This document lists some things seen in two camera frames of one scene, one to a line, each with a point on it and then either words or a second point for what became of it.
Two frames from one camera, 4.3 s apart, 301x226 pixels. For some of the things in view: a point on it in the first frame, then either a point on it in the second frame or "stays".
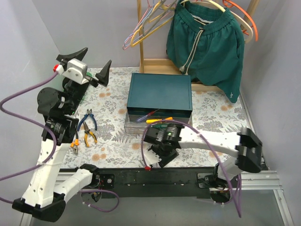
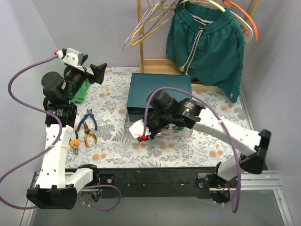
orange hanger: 229,4 stays
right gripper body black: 163,153 -> 153,117
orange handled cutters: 75,143 stays
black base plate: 152,183 stays
